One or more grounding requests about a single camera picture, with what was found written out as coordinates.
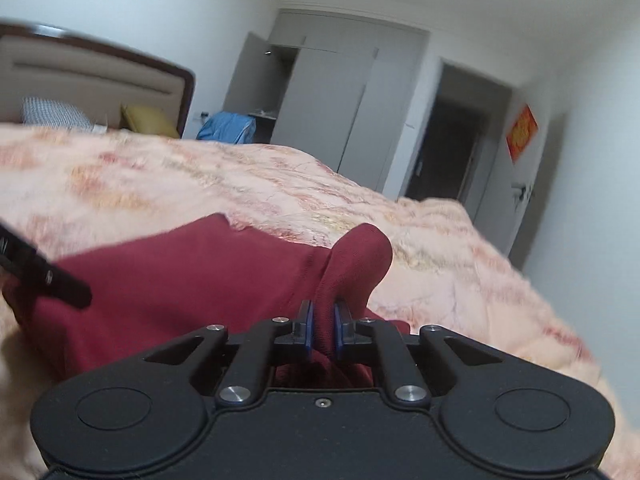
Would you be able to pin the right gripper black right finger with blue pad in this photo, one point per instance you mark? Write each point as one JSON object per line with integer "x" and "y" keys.
{"x": 379, "y": 344}

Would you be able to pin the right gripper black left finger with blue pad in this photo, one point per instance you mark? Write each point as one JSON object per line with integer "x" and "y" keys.
{"x": 256, "y": 355}

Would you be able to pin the dark red garment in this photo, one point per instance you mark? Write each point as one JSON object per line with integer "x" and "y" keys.
{"x": 155, "y": 289}

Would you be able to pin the blue clothing pile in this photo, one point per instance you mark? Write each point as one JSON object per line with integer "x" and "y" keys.
{"x": 230, "y": 128}

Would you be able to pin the floral peach bed quilt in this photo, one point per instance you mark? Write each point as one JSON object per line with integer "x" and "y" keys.
{"x": 69, "y": 192}

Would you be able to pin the checked grey pillow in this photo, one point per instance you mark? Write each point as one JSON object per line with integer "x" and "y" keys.
{"x": 51, "y": 113}

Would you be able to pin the beige padded wooden headboard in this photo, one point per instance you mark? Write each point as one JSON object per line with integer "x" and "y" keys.
{"x": 95, "y": 76}

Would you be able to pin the yellow pillow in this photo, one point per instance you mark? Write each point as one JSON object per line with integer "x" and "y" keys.
{"x": 148, "y": 120}

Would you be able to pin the grey room door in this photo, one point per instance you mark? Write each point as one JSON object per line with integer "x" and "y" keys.
{"x": 512, "y": 230}

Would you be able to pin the red paper door decoration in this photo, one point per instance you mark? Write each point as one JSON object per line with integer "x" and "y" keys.
{"x": 521, "y": 133}

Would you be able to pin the grey wardrobe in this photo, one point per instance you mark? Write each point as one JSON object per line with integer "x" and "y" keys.
{"x": 336, "y": 87}

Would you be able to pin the metal door handle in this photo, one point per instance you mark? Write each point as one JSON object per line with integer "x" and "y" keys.
{"x": 521, "y": 193}

